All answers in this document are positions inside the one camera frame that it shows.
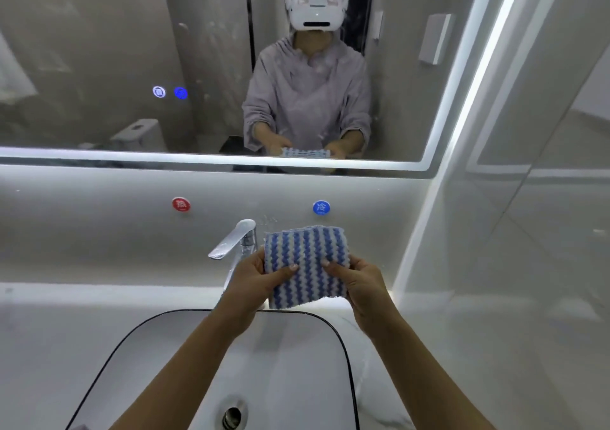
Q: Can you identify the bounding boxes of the person's left hand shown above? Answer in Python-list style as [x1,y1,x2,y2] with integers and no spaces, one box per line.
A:
[223,247,299,322]

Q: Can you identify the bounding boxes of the person's right hand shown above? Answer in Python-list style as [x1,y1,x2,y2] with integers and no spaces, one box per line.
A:
[322,254,397,335]

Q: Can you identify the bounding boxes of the blue white striped cleaning cloth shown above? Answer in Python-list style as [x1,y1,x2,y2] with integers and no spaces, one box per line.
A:
[263,226,353,311]

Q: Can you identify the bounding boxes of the person's right forearm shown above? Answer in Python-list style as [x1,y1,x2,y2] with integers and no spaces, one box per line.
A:
[354,303,497,430]

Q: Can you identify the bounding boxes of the person's left forearm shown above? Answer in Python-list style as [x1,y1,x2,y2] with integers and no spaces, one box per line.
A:
[109,298,260,430]

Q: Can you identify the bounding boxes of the chrome sink faucet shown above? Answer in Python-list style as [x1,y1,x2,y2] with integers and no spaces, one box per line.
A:
[208,219,259,298]

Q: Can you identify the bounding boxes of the white sink basin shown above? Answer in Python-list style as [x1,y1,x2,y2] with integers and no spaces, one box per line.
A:
[63,308,361,430]

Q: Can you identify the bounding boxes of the chrome sink drain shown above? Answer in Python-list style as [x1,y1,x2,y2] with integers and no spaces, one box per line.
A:
[222,398,249,430]

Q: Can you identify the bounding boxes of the lit wall mirror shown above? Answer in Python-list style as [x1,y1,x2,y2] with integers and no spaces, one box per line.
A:
[0,0,531,174]

